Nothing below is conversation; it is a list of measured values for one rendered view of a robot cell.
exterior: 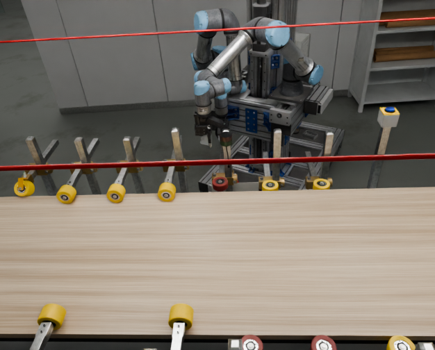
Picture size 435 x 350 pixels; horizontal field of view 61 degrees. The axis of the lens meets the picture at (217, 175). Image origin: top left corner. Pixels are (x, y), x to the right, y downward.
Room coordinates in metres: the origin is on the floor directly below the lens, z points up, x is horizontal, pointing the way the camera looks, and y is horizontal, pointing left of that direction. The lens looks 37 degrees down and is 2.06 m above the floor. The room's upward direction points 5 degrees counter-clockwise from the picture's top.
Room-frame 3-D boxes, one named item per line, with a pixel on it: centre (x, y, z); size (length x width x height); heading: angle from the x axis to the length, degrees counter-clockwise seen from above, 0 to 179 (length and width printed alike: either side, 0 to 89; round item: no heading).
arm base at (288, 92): (2.18, -0.51, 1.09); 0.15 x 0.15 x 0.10
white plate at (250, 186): (1.60, -0.09, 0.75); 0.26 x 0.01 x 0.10; 85
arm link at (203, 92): (1.67, 0.04, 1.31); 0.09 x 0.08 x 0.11; 123
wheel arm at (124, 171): (1.66, 0.48, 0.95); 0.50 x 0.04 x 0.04; 175
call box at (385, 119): (1.51, -0.82, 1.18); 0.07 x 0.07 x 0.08; 85
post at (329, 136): (1.53, -0.56, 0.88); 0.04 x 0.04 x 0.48; 85
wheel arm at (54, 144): (1.77, 0.97, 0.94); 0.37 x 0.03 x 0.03; 175
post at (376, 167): (1.51, -0.82, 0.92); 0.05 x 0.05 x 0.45; 85
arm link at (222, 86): (1.73, -0.03, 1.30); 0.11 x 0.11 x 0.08; 33
